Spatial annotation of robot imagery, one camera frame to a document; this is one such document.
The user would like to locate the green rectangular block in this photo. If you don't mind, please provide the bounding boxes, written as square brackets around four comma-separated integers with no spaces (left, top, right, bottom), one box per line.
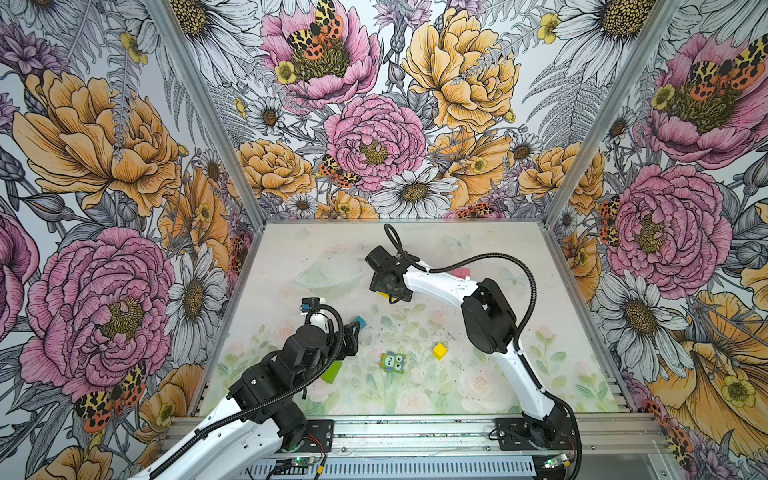
[321,361,343,384]

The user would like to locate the aluminium rail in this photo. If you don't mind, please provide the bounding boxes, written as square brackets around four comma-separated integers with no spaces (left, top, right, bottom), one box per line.
[167,412,667,458]

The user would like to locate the green owl toy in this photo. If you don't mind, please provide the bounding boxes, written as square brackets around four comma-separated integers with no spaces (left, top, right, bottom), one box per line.
[379,352,406,374]

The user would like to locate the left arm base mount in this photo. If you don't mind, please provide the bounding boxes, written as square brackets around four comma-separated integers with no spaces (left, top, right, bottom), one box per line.
[286,418,335,454]

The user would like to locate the pink rectangular block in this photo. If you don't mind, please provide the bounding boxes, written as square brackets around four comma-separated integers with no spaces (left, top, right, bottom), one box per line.
[451,267,471,279]

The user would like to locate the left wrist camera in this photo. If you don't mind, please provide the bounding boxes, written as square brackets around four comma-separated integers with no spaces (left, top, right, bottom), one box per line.
[300,297,325,314]

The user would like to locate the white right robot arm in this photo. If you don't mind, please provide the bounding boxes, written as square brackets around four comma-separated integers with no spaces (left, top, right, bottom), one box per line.
[365,246,581,451]

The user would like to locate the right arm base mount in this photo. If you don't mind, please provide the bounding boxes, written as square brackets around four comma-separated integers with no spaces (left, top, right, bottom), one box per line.
[490,417,579,451]

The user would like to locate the yellow cube block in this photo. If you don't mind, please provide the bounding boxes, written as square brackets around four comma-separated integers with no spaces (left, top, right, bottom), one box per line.
[431,343,448,361]

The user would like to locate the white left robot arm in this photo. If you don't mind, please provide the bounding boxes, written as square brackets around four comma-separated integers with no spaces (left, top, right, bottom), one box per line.
[136,305,361,479]

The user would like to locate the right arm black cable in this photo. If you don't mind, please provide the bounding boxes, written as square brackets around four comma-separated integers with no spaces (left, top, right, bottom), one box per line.
[383,223,583,480]

